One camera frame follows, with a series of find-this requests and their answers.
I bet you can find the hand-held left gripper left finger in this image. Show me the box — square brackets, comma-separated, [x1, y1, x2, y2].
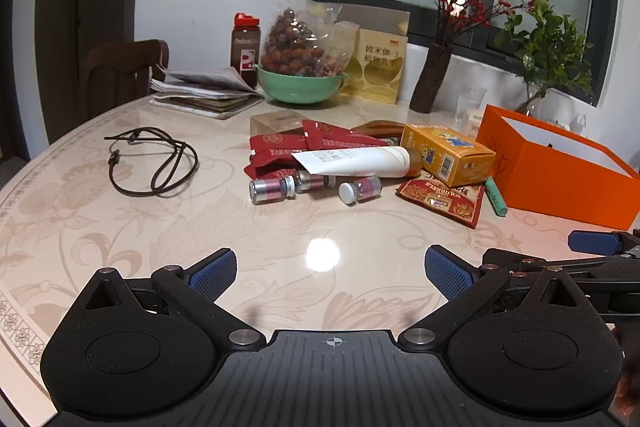
[82, 248, 266, 353]

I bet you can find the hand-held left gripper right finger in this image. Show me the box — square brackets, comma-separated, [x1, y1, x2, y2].
[397, 245, 583, 353]

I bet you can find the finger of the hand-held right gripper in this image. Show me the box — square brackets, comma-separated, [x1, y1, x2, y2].
[522, 257, 640, 289]
[568, 229, 640, 258]

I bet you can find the orange box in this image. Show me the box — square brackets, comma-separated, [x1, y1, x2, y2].
[475, 104, 640, 230]

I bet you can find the red sachet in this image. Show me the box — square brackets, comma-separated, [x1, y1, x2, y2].
[320, 125, 390, 152]
[301, 119, 328, 152]
[244, 132, 307, 178]

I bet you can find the white tube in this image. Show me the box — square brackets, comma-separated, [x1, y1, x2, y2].
[291, 146, 425, 180]

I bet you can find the floral patterned desktop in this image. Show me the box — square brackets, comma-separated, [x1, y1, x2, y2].
[0, 92, 640, 427]

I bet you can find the person's right hand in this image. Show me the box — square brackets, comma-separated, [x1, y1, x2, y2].
[612, 324, 640, 413]

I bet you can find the red snack packet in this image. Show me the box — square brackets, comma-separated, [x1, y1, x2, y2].
[396, 174, 486, 228]

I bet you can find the green pen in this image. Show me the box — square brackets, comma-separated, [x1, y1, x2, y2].
[486, 177, 508, 215]

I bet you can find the small glass vial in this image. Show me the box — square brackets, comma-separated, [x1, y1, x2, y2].
[249, 176, 297, 206]
[292, 171, 337, 194]
[338, 177, 383, 206]

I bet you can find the small yellow box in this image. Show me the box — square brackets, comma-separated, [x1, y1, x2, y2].
[400, 123, 497, 188]

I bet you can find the clear plastic box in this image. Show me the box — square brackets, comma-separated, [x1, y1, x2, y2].
[250, 111, 307, 142]

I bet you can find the wooden comb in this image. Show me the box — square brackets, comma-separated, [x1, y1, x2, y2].
[350, 119, 406, 140]

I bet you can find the clear glass cup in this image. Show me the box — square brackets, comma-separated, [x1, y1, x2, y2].
[455, 84, 488, 118]

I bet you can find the green potted plant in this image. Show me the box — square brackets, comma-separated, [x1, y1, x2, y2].
[494, 0, 596, 118]

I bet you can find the brown twisted vase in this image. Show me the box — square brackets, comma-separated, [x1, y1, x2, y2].
[409, 42, 453, 114]

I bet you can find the green bowl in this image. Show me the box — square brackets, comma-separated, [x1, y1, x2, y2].
[252, 63, 349, 105]

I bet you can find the yellow carton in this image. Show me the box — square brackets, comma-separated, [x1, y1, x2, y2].
[342, 27, 408, 104]

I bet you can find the brown bottle with red cap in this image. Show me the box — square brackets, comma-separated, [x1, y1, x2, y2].
[230, 12, 263, 90]

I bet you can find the dark wooden chair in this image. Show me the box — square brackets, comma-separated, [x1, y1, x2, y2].
[82, 39, 171, 122]

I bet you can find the clear bag of red dates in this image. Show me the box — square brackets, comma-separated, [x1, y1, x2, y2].
[257, 0, 361, 78]

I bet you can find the black cable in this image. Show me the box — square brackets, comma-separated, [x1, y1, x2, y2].
[104, 127, 200, 198]

